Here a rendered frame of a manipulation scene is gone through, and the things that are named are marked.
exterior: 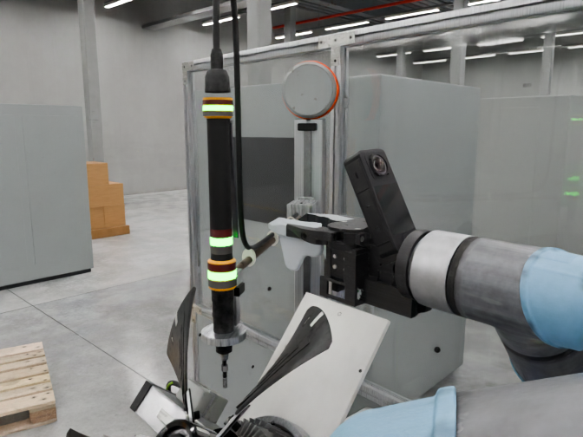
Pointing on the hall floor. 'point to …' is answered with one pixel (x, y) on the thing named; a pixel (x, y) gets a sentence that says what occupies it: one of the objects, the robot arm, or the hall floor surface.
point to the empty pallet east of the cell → (25, 388)
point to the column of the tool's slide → (311, 196)
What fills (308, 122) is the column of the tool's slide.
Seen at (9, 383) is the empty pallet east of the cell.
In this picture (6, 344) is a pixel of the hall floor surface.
